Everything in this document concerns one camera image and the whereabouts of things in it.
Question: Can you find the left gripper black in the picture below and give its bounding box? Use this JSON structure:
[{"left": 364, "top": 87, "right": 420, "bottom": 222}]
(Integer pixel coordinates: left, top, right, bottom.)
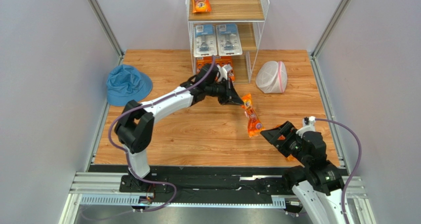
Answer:
[{"left": 206, "top": 79, "right": 245, "bottom": 107}]

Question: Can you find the orange razor bag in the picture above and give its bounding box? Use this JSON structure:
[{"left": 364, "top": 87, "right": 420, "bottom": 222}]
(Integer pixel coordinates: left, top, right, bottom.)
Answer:
[
  {"left": 241, "top": 93, "right": 265, "bottom": 137},
  {"left": 274, "top": 124, "right": 296, "bottom": 162},
  {"left": 191, "top": 0, "right": 212, "bottom": 13}
]

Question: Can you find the orange razor box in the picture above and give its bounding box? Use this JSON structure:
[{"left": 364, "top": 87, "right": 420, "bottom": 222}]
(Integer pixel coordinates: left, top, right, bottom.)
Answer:
[
  {"left": 215, "top": 56, "right": 235, "bottom": 82},
  {"left": 196, "top": 56, "right": 212, "bottom": 74}
]

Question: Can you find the white Gillette razor pack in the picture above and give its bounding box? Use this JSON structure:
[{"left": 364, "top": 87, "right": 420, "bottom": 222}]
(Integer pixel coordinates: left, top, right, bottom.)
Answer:
[{"left": 215, "top": 23, "right": 243, "bottom": 56}]

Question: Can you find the blue card razor blister pack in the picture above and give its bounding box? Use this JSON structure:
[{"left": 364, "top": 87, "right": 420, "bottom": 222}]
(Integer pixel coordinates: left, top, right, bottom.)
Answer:
[{"left": 193, "top": 24, "right": 218, "bottom": 58}]

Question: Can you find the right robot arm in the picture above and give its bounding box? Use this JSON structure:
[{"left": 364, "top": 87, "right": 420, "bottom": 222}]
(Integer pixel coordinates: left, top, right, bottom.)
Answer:
[{"left": 260, "top": 116, "right": 355, "bottom": 224}]

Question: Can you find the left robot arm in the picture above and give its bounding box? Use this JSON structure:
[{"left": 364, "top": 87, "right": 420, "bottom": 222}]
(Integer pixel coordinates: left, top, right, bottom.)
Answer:
[{"left": 111, "top": 63, "right": 244, "bottom": 180}]

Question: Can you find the orange razor bag on shelf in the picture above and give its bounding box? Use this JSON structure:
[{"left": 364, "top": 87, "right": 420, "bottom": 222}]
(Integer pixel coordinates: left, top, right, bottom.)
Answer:
[{"left": 191, "top": 0, "right": 212, "bottom": 13}]

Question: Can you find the white mesh laundry bag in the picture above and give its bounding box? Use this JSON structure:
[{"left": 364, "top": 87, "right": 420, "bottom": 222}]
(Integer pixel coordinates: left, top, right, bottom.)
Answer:
[{"left": 255, "top": 61, "right": 288, "bottom": 93}]

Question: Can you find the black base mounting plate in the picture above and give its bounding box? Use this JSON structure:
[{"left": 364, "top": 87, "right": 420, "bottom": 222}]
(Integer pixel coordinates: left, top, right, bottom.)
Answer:
[{"left": 119, "top": 166, "right": 294, "bottom": 204}]

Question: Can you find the blue bucket hat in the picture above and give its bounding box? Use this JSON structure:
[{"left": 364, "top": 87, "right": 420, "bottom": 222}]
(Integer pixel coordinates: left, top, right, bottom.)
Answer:
[{"left": 106, "top": 64, "right": 153, "bottom": 106}]

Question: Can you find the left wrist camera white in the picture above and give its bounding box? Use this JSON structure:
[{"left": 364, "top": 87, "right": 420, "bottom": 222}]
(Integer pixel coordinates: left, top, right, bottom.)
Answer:
[{"left": 217, "top": 64, "right": 233, "bottom": 82}]

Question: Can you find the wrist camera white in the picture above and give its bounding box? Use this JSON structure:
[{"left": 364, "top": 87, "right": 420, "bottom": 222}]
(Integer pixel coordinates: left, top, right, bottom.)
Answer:
[
  {"left": 296, "top": 116, "right": 316, "bottom": 136},
  {"left": 217, "top": 64, "right": 233, "bottom": 82}
]

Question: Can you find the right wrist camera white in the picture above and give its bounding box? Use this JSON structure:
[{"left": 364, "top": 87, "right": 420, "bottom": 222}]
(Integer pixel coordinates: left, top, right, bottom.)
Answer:
[{"left": 296, "top": 116, "right": 316, "bottom": 136}]

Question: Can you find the white wire shelf rack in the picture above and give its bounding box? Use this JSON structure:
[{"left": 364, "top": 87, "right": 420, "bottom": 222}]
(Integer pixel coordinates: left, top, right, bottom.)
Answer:
[{"left": 185, "top": 0, "right": 270, "bottom": 84}]

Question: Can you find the aluminium rail frame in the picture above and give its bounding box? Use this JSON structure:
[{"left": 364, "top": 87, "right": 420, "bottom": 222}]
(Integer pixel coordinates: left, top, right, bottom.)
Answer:
[{"left": 59, "top": 171, "right": 376, "bottom": 224}]

